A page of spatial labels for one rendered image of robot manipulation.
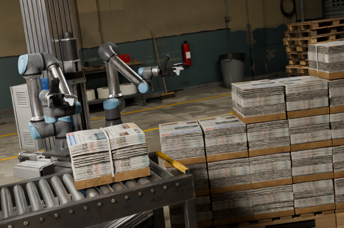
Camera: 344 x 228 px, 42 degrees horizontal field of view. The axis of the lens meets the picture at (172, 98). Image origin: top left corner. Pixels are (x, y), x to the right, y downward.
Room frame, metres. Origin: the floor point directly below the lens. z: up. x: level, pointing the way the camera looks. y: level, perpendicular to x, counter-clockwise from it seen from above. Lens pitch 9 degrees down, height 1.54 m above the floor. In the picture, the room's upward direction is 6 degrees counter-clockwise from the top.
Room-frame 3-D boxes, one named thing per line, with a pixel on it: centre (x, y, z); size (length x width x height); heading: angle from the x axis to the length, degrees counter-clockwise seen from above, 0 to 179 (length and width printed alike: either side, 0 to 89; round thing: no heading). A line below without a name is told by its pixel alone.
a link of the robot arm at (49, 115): (2.58, 0.70, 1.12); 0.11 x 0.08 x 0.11; 120
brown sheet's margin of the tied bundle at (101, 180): (2.24, 0.48, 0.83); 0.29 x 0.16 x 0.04; 15
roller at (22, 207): (2.08, 0.79, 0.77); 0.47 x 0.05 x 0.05; 22
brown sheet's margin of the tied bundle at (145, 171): (2.30, 0.26, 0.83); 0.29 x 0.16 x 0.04; 15
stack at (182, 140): (3.11, -0.47, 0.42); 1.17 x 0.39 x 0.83; 93
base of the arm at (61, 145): (2.86, 0.73, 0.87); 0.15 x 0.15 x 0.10
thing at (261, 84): (3.12, -0.60, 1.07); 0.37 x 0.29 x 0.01; 3
